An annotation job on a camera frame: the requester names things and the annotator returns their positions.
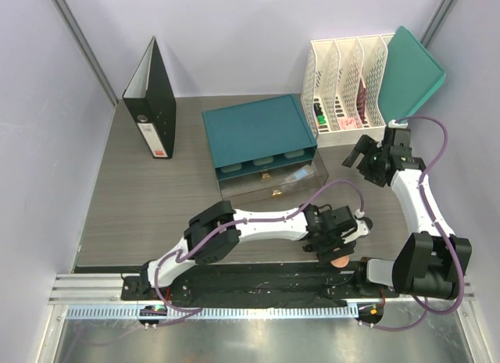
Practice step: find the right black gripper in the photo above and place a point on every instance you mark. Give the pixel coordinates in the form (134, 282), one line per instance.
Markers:
(372, 176)

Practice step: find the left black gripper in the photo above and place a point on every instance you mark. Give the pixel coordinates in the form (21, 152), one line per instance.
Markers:
(325, 254)

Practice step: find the clear makeup remover bottle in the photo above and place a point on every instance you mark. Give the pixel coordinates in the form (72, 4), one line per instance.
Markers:
(300, 174)

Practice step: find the teal makeup drawer organizer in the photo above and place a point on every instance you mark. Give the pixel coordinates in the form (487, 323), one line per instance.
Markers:
(255, 145)

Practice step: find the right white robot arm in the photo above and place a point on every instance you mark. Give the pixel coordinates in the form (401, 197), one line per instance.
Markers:
(433, 261)

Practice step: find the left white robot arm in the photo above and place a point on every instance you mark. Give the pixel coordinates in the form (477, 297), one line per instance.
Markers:
(214, 233)

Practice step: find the pink sticky notes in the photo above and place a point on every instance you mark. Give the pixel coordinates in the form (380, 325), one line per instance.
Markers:
(349, 123)

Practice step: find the orange round powder puff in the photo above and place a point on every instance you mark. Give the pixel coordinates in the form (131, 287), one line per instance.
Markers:
(340, 262)

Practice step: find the dark red booklet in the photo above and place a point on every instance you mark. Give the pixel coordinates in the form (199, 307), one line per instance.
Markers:
(361, 101)

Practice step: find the green black marker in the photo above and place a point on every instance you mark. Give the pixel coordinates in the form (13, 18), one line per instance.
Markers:
(320, 118)

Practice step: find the white mesh file organizer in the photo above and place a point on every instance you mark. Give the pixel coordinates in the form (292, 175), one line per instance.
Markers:
(332, 74)

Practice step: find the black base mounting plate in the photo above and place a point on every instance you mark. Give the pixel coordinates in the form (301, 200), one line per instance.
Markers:
(272, 285)

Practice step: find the teal folder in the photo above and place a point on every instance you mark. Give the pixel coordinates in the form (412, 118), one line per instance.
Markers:
(411, 77)

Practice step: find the black lever arch binder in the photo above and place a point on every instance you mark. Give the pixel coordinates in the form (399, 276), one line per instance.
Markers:
(150, 100)

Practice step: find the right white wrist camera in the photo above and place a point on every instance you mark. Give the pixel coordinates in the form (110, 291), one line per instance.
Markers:
(394, 124)

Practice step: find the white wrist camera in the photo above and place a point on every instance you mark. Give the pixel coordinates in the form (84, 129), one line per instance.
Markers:
(360, 229)
(394, 124)

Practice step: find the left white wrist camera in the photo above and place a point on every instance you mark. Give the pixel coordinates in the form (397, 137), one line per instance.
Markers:
(360, 229)

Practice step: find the white slotted cable duct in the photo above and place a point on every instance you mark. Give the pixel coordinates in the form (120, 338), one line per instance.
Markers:
(152, 312)

